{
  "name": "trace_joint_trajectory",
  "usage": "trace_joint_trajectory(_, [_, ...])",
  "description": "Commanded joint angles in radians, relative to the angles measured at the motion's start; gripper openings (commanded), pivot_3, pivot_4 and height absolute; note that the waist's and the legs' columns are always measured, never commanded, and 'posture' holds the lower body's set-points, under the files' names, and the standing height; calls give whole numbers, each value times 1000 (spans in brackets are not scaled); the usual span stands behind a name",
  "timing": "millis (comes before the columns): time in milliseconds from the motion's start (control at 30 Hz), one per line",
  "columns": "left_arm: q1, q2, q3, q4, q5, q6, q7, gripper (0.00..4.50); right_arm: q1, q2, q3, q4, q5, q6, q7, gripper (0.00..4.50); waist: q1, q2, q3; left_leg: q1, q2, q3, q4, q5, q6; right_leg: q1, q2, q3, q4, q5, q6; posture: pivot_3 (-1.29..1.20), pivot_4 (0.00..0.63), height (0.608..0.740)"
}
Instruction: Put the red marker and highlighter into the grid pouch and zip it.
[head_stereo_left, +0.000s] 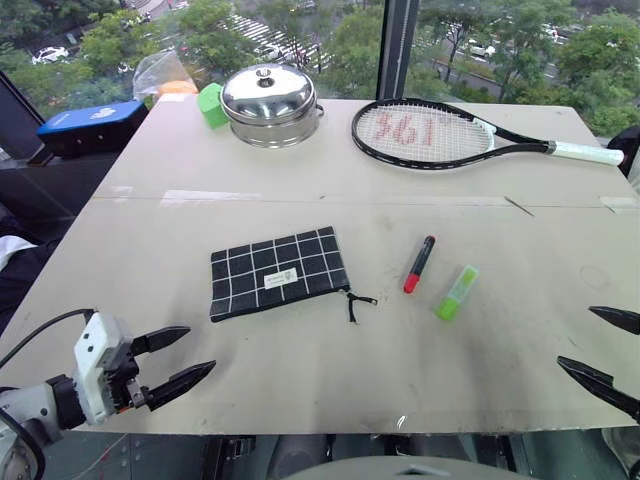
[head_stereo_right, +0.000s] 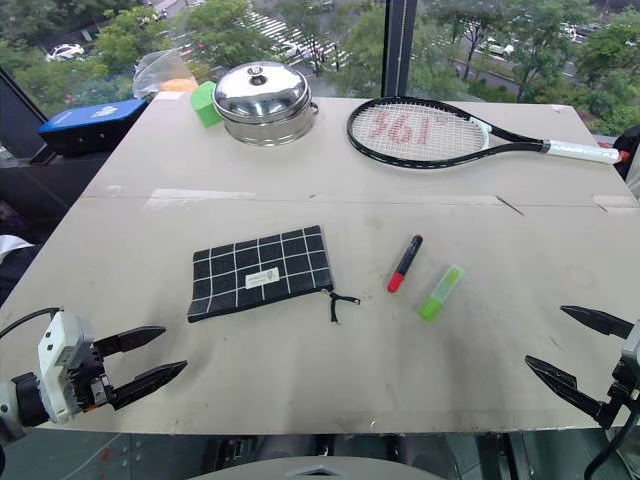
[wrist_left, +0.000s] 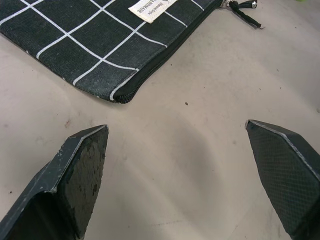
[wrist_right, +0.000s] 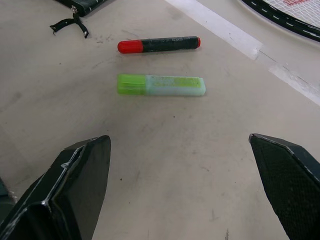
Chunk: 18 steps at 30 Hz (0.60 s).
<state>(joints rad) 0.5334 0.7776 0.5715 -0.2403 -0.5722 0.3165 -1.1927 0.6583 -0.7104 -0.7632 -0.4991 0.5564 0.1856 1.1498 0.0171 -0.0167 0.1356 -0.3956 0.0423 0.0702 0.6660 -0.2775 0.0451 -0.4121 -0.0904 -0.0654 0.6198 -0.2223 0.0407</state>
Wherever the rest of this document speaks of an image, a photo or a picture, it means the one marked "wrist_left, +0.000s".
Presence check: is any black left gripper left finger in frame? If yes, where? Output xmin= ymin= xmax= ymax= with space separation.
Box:
xmin=0 ymin=124 xmax=110 ymax=240

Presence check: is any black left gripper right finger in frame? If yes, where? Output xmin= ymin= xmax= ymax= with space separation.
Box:
xmin=244 ymin=119 xmax=320 ymax=240

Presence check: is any black grid-pattern zipper pouch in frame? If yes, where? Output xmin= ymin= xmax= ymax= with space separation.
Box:
xmin=0 ymin=0 xmax=224 ymax=104

